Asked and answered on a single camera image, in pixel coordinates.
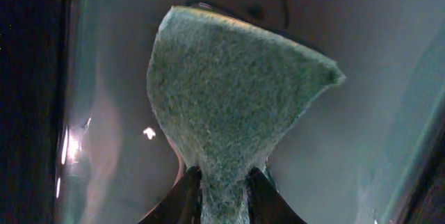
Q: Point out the green sponge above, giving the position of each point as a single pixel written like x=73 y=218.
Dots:
x=226 y=92

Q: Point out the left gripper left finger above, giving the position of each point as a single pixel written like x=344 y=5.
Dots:
x=182 y=205

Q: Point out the black rectangular tray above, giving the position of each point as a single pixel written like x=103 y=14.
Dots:
x=354 y=157

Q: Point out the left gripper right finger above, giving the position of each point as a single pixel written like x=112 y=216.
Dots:
x=265 y=204

